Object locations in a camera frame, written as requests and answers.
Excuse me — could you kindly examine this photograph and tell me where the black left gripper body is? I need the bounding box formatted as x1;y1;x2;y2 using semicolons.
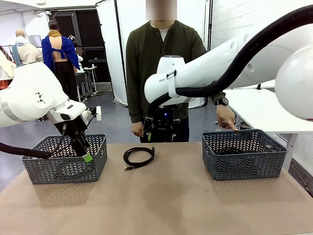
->
55;115;90;142

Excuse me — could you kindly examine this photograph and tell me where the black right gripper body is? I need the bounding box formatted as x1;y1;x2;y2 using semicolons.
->
143;117;182;135

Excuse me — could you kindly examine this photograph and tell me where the thin black USB cable coil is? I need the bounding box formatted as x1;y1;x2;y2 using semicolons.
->
123;146;156;171

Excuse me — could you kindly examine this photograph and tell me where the loosely black power cable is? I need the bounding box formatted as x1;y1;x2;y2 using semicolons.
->
220;150;245;156

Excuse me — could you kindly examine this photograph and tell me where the person's right forearm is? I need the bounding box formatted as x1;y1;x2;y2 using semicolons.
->
128;90;144;123

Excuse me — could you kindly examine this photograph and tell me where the person's left forearm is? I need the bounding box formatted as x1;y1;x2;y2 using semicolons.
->
210;91;229;106

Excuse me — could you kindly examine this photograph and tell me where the person's right hand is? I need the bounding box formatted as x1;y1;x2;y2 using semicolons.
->
131;121;144;137

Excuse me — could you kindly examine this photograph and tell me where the person's left hand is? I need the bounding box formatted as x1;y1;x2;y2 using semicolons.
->
216;105;240;133

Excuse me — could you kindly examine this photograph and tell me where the grey plastic lattice basket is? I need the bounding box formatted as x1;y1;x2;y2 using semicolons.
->
20;134;108;185
201;129;289;181

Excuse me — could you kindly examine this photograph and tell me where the background white desk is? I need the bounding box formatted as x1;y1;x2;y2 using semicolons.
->
75;65;98;102

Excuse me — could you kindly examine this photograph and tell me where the person in green sweater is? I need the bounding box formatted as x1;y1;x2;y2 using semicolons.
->
126;0;240;143

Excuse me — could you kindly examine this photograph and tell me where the background person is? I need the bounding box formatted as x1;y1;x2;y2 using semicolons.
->
74;45;85;71

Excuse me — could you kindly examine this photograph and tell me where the mannequin with blue jacket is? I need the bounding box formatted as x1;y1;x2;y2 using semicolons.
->
41;21;81;102

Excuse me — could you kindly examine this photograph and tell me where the black backdrop stand pole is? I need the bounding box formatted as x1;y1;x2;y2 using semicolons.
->
95;0;129;107

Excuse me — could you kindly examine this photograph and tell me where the white photo backdrop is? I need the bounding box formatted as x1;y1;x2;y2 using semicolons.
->
95;0;208;108

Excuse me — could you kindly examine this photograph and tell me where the mannequin with beige jacket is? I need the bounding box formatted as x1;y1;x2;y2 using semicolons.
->
12;29;44;66

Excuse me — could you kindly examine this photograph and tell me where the dark glass door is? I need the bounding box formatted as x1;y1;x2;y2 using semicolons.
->
50;9;106;84

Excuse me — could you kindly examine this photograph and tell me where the black light stand pole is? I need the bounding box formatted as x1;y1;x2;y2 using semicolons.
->
202;0;213;108

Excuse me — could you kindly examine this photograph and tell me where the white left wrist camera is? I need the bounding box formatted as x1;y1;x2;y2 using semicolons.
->
85;105;102;121

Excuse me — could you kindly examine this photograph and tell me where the white cable strap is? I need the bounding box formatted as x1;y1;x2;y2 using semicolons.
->
167;70;183;98

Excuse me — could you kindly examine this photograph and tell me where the left arm black cable sleeve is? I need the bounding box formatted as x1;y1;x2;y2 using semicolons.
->
0;117;96;160

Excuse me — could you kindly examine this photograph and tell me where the arm black cable sleeve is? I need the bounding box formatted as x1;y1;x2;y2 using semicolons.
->
0;117;96;160
146;4;313;118

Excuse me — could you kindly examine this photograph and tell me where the right arm black cable sleeve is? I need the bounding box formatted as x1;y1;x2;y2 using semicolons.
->
146;4;313;118

